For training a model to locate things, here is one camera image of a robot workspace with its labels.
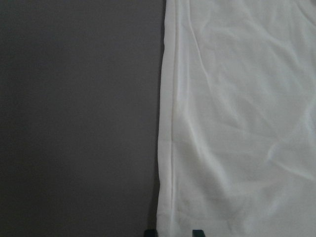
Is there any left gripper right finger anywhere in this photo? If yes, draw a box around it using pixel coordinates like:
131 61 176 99
192 230 204 237

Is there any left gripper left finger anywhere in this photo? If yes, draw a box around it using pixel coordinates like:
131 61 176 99
144 229 158 237

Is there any cream long-sleeve printed shirt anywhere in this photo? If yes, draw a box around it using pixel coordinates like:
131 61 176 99
157 0 316 237

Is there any brown table mat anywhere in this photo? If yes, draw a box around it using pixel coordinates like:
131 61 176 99
0 0 165 237

